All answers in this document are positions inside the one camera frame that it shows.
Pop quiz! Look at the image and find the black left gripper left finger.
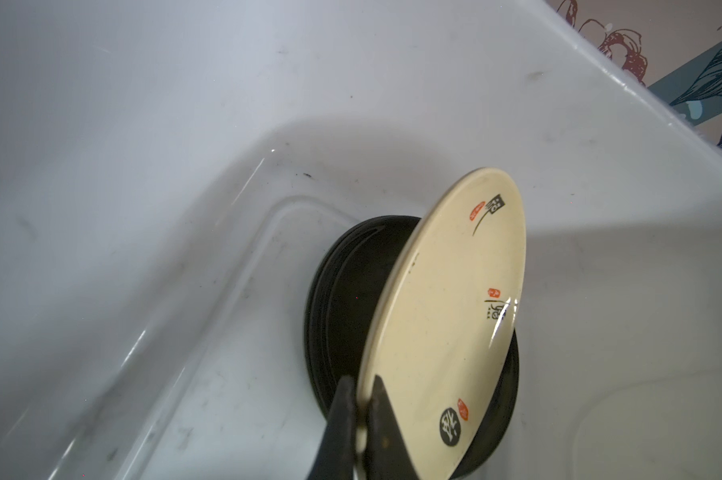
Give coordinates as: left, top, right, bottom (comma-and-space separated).
307, 376, 357, 480

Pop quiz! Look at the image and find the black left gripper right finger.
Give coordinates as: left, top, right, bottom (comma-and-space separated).
363, 375, 418, 480

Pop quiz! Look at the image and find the cream yellow plate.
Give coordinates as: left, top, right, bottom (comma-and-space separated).
357, 168, 526, 479

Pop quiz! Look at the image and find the black plate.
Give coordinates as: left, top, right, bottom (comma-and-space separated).
304, 215, 520, 479

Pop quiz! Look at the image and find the white plastic bin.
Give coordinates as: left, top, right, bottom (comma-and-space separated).
0, 1, 722, 479

